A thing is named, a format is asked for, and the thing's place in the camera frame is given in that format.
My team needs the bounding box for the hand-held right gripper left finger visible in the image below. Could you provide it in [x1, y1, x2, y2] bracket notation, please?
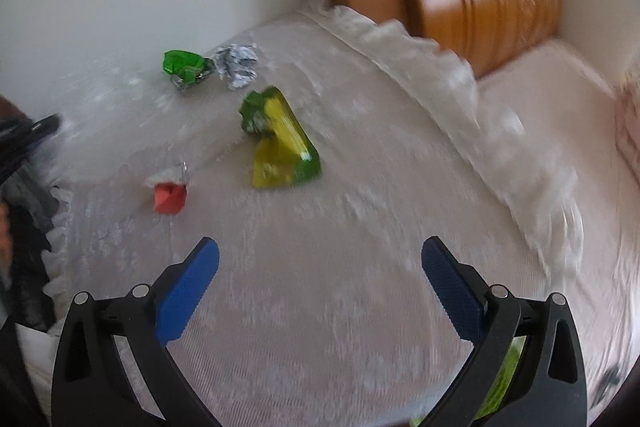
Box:
[52, 237, 220, 427]

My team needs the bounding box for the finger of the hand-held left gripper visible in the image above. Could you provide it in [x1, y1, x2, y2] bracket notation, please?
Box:
[0, 113, 62, 172]

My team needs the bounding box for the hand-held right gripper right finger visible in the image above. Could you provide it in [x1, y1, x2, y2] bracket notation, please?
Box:
[420, 236, 587, 427]

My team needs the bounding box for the green foil wrapper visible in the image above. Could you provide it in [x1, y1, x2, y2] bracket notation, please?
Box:
[163, 50, 217, 94]

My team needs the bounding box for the yellow green plastic packet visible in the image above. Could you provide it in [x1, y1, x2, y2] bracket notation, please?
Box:
[251, 87, 322, 192]

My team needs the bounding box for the dark green wrapper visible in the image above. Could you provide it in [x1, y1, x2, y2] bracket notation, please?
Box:
[238, 90, 275, 136]

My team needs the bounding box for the silver foil wrapper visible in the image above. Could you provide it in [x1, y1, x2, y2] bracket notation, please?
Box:
[212, 43, 262, 90]

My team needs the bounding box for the white lace bedspread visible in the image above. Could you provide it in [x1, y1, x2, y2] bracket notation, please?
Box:
[40, 0, 587, 427]

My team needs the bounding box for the pink bed sheet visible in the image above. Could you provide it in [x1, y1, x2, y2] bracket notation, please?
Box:
[475, 38, 640, 410]

